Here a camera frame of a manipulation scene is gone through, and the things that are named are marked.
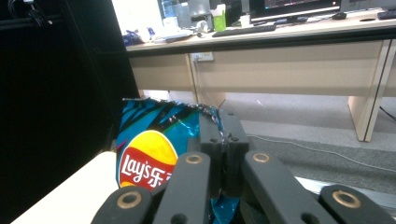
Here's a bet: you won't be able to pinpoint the blue plastic wrapper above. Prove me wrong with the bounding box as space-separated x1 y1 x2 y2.
122 29 157 47

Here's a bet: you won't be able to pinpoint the white cup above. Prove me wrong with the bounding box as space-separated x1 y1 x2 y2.
239 13 252 29

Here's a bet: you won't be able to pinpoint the black computer monitor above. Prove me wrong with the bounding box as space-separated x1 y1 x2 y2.
248 0 343 24

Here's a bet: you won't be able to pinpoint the beige office desk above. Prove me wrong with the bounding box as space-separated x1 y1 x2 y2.
125 8 396 143

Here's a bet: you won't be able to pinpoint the black curtain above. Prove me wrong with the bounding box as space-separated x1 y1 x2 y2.
0 0 140 224

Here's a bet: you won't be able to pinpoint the white floor cable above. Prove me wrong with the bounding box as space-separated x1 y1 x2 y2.
246 133 396 174

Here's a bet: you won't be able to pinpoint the black keyboard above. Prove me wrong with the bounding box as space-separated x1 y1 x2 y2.
212 24 277 38

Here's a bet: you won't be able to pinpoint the black floor cables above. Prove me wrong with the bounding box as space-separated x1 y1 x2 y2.
378 105 396 122

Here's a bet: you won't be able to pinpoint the white power socket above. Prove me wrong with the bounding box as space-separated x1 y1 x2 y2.
190 51 215 63

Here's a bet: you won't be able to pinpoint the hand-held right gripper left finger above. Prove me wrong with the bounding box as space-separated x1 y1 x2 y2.
186 112 224 199

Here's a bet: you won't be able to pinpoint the blue potato chips bag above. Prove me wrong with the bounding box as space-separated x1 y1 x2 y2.
115 97 241 224

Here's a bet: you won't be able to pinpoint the white papers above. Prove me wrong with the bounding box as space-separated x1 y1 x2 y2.
153 29 194 44

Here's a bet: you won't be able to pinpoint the green carton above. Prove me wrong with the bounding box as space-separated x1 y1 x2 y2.
210 3 228 33

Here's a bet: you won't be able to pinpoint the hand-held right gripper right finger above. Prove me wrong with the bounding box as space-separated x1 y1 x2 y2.
219 111 250 198

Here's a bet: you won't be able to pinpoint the clear water bottle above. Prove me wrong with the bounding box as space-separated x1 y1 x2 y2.
162 0 179 28

